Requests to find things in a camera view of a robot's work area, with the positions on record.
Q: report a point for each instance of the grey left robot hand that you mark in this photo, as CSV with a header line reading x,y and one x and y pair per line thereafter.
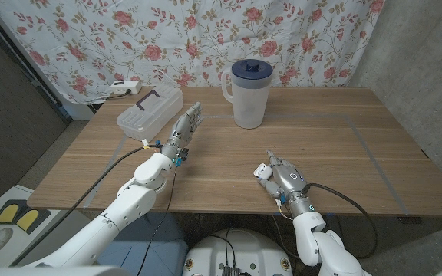
x,y
182,130

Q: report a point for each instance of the white AirPods case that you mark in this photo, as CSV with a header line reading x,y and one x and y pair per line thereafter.
x,y
262,171

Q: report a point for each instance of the clear plastic clamshell container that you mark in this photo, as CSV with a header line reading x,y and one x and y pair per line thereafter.
x,y
148,113

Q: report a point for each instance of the white floor board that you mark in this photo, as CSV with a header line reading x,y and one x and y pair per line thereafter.
x,y
63,226

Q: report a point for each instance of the white power strip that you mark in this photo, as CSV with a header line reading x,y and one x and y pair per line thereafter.
x,y
126,87

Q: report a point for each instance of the translucent pitcher with blue lid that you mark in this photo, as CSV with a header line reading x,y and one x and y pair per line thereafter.
x,y
248,99

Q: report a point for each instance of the black yellow foot pedal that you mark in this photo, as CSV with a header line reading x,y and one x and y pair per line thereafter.
x,y
17,216

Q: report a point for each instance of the floral print backdrop cloth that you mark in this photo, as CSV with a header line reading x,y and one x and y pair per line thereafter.
x,y
167,38

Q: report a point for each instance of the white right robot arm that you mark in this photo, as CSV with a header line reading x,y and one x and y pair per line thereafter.
x,y
320,245

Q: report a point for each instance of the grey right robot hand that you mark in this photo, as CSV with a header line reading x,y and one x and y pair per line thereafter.
x,y
290,180

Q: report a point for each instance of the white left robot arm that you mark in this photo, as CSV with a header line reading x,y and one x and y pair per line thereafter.
x,y
129,207

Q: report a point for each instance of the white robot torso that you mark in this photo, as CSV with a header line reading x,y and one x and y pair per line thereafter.
x,y
240,253

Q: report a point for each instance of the grey tape strip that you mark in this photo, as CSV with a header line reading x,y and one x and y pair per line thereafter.
x,y
217,116
90,199
378,165

